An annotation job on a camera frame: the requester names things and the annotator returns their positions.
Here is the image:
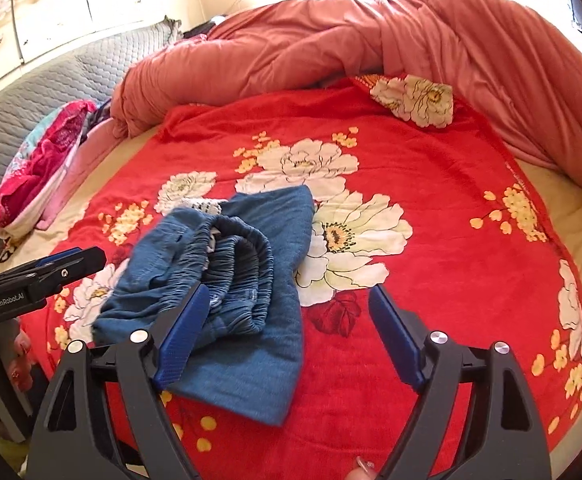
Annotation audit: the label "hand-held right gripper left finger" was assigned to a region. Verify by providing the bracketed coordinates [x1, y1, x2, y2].
[25, 282, 212, 480]

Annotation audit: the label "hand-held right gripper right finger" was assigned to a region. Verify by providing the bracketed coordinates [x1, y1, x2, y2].
[368, 284, 552, 480]

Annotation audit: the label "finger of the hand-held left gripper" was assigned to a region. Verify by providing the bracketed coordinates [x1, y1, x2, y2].
[0, 246, 88, 280]
[18, 247, 108, 306]

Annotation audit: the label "blue pants with lace hem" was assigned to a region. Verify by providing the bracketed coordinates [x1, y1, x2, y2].
[91, 186, 317, 428]

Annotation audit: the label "person's right hand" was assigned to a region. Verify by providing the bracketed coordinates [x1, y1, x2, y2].
[346, 455, 377, 480]

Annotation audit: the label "pile of pink clothes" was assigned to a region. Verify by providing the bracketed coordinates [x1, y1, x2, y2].
[0, 100, 99, 233]

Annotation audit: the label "red floral blanket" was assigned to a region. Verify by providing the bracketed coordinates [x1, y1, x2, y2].
[18, 75, 582, 480]

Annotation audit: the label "pink pillow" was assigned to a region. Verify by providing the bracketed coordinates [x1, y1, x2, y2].
[36, 117, 122, 231]

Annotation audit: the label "grey quilted headboard cover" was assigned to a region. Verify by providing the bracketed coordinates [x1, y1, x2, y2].
[0, 17, 184, 181]

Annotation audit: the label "beige bedsheet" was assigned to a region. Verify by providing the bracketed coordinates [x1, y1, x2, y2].
[0, 125, 582, 480]

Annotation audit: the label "white cabinet with blossom print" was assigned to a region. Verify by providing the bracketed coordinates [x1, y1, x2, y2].
[0, 0, 212, 103]

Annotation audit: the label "pink quilt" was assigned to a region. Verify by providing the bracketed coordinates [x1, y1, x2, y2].
[110, 0, 582, 196]

